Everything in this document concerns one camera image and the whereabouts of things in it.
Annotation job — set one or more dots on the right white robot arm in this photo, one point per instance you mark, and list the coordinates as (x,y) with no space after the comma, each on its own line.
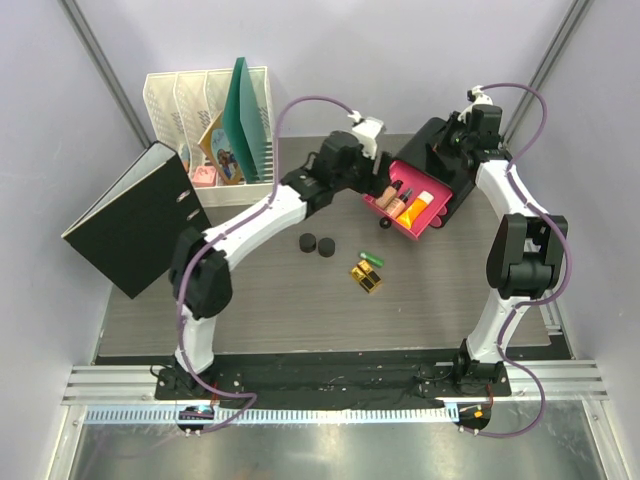
(525,259)

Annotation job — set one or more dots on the gold lipstick case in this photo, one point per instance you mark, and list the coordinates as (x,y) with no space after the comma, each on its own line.
(376,279)
(361,272)

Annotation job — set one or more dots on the orange cream tube white cap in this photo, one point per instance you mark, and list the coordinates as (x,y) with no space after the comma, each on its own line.
(415,209)

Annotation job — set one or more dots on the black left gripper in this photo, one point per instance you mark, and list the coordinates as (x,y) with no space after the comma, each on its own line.
(372,184)

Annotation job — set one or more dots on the white slotted cable duct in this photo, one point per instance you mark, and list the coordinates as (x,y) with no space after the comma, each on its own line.
(195,415)

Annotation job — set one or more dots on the pink middle drawer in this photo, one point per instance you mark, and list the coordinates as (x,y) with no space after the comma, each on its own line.
(439,221)

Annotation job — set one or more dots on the gold lipstick case right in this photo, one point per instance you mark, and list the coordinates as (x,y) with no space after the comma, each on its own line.
(376,279)

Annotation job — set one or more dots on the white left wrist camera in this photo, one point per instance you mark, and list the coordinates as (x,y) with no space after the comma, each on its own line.
(366,130)

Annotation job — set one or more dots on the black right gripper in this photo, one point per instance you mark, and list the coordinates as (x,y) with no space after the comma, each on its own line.
(453,124)

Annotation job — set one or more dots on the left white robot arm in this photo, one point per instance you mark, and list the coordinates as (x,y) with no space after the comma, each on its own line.
(200,271)

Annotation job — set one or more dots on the green plastic folder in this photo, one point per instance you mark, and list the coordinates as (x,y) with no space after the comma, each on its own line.
(242,123)

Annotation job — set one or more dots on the black drawer organizer box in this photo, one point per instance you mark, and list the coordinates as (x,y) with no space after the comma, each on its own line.
(418,153)

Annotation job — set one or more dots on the beige foundation bottle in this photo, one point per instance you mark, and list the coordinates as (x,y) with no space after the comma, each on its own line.
(388,195)
(398,204)

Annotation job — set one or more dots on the pink sticky note pad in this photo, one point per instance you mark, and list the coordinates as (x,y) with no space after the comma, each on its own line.
(204,177)

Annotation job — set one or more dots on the aluminium rail frame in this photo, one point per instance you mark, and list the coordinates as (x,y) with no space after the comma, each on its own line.
(556,424)

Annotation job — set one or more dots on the white magazine file rack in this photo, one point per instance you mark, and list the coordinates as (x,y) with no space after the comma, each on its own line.
(186,111)

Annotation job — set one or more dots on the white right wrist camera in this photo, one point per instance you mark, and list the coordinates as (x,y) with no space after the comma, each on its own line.
(477,96)

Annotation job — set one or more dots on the black top drawer knob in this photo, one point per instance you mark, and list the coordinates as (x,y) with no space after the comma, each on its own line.
(385,223)

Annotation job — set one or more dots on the gold lipstick case left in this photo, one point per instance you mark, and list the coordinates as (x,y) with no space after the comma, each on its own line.
(361,272)

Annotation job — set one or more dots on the colourful picture booklet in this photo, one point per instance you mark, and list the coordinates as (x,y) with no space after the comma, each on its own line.
(218,152)

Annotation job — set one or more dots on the black ring binder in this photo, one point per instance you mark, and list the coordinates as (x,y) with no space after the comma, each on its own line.
(129,234)

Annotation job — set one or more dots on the green lip balm tube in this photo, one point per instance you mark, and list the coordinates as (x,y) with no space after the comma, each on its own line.
(372,259)

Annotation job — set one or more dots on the pink top drawer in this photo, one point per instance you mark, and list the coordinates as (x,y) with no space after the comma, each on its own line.
(418,182)

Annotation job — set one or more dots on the black round jar right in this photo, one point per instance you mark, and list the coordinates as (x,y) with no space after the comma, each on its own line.
(326,247)

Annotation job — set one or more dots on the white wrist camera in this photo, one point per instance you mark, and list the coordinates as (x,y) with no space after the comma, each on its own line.
(477,96)
(366,130)

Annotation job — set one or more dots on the pink drawer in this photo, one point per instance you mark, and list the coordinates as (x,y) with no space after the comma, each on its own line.
(418,182)
(439,221)

